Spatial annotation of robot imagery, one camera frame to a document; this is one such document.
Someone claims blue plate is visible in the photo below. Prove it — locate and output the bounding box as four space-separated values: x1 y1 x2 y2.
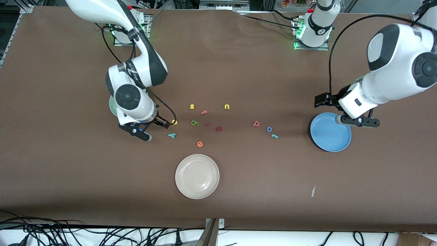
310 112 352 152

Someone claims green plate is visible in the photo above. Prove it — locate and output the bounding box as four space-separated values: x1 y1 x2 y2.
109 95 120 118

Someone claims cream plate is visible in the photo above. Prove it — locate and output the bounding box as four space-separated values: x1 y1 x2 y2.
175 154 220 200

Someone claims grey table support strut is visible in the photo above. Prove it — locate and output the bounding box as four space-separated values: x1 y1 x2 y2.
195 219 219 246

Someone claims brown cardboard box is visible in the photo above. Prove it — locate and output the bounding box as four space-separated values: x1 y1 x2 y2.
398 233 437 246

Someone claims silver metal box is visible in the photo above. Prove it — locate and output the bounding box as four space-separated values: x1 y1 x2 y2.
199 0 250 11

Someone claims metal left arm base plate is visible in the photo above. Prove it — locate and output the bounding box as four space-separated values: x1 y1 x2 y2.
293 19 330 51

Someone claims metal table edge bracket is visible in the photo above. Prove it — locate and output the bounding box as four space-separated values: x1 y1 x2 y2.
205 218 225 229

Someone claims aluminium frame profile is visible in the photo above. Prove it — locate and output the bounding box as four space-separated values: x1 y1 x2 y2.
411 5 429 24

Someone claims black table cable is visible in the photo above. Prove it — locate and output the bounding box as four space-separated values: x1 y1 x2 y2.
239 14 302 30
271 10 299 21

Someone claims black floor cable tangle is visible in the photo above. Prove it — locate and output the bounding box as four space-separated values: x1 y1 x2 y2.
0 211 205 246

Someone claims aluminium table side rail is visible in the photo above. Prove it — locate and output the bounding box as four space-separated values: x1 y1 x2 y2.
0 14 22 68

